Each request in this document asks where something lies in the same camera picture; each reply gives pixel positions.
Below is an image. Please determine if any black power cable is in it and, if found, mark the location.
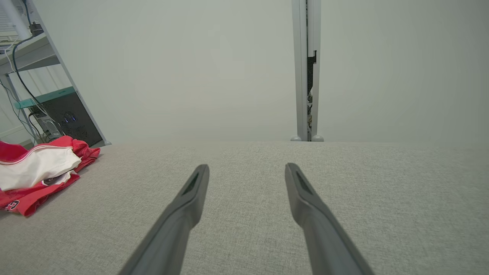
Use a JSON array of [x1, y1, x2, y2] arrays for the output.
[[11, 34, 65, 138]]

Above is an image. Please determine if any white appliance on shelf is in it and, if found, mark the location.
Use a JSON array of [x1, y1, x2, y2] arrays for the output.
[[0, 0, 33, 46]]

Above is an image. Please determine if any black computer tower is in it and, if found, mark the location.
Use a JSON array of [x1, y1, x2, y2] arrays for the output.
[[29, 92, 104, 147]]

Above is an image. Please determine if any grey partition frame post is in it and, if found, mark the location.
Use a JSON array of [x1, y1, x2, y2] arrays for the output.
[[308, 0, 324, 142], [291, 0, 308, 142]]

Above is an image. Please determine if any grey metal shelf frame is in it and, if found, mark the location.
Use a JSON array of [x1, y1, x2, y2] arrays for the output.
[[0, 0, 112, 146]]

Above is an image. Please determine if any red T-shirt with white sleeves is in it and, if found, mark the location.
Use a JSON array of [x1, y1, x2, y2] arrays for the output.
[[0, 136, 101, 191]]

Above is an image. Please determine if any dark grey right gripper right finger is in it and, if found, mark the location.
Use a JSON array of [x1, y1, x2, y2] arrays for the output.
[[284, 163, 375, 275]]

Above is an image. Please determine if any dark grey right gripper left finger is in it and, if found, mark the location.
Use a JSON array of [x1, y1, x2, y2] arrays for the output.
[[118, 164, 210, 275]]

